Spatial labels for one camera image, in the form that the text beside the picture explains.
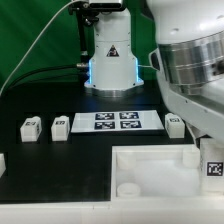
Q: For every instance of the white square tabletop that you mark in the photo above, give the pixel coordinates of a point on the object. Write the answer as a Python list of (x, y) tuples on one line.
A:
[(158, 171)]

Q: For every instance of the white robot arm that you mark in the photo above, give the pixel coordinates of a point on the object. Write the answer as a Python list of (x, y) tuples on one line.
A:
[(184, 42)]

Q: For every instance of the white marker sheet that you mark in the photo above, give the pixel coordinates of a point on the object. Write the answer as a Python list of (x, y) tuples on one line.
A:
[(116, 121)]

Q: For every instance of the white block left edge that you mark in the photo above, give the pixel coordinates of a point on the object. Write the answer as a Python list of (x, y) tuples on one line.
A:
[(2, 165)]

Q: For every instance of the white L-shaped fence wall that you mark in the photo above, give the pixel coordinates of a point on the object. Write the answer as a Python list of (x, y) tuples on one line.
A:
[(152, 211)]

